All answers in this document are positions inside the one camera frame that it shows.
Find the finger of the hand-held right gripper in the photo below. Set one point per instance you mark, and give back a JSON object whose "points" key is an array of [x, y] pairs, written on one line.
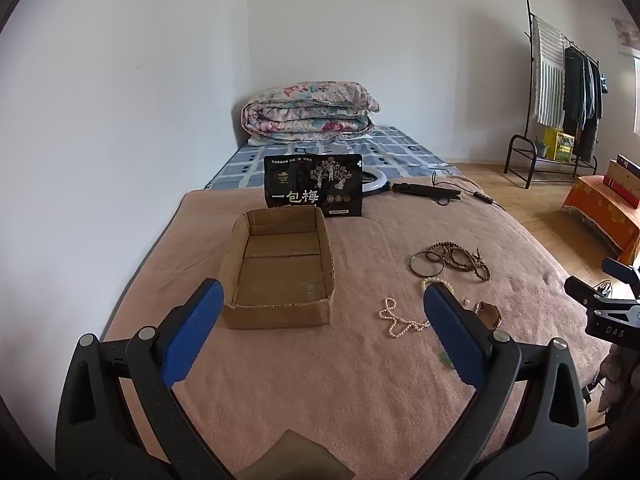
{"points": [[582, 292], [620, 267]]}

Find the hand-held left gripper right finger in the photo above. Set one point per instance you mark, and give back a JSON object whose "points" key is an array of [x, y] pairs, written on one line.
{"points": [[452, 340]]}

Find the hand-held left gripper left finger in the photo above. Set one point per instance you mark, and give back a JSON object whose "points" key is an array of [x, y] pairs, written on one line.
{"points": [[200, 325]]}

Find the reddish brown pearl ornament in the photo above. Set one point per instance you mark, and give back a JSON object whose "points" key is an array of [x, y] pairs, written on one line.
{"points": [[487, 316]]}

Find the cardboard box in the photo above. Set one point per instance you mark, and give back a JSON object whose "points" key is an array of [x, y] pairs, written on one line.
{"points": [[280, 270]]}

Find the person's right hand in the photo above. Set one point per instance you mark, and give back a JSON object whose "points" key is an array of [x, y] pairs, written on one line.
{"points": [[610, 375]]}

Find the small green bead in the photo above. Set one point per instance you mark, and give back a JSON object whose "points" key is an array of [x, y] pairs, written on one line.
{"points": [[446, 360]]}

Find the orange cloth covered table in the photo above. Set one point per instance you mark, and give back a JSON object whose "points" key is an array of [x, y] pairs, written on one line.
{"points": [[600, 215]]}

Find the thin metal bangle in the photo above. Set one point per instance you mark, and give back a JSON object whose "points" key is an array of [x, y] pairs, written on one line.
{"points": [[413, 265]]}

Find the red books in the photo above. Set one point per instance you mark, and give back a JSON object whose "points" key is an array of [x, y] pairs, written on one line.
{"points": [[622, 182]]}

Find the pink blanket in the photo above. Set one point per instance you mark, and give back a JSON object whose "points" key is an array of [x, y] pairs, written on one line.
{"points": [[360, 385]]}

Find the yellow box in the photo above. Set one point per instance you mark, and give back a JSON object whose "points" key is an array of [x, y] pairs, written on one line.
{"points": [[557, 144]]}

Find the black folded tripod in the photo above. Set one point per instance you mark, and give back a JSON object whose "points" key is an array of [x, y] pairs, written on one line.
{"points": [[425, 191]]}

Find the olive cloth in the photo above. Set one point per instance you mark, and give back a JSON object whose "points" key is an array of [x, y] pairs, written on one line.
{"points": [[305, 457]]}

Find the window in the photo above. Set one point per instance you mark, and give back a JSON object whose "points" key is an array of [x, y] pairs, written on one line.
{"points": [[635, 95]]}

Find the dark hanging clothes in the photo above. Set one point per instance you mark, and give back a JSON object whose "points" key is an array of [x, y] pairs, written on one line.
{"points": [[582, 95]]}

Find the black snack bag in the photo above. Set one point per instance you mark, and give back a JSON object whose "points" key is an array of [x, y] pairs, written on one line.
{"points": [[310, 185]]}

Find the blue plaid bedsheet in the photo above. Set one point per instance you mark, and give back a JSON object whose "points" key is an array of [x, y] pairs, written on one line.
{"points": [[400, 147]]}

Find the black metal clothes rack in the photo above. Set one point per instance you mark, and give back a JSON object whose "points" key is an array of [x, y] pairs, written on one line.
{"points": [[527, 85]]}

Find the striped hanging towel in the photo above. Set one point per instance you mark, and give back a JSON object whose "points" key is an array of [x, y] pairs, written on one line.
{"points": [[547, 75]]}

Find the folded floral quilt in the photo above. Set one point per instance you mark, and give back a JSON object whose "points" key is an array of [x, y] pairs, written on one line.
{"points": [[310, 110]]}

